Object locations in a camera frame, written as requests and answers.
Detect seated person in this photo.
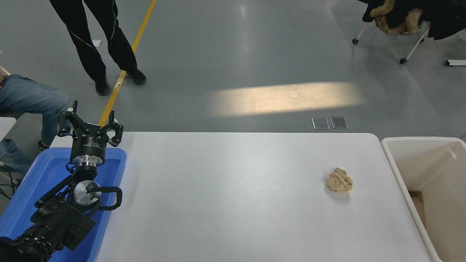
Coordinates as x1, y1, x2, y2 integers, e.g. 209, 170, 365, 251
0, 74, 71, 174

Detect white side table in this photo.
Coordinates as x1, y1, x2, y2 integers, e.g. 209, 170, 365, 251
0, 117, 16, 140

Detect large pale bin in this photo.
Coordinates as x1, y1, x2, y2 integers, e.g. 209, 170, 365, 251
381, 137, 466, 262

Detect crumpled tan paper ball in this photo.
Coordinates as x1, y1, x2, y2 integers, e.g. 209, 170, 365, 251
325, 168, 354, 194

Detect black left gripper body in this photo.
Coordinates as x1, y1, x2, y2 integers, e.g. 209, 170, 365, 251
70, 125, 109, 159

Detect black floor cable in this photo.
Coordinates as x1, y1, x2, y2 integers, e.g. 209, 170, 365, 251
0, 171, 22, 201

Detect blue plastic tray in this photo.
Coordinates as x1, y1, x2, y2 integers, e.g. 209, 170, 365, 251
0, 147, 127, 262

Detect standing person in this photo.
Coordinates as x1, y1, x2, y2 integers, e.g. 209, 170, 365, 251
49, 0, 147, 96

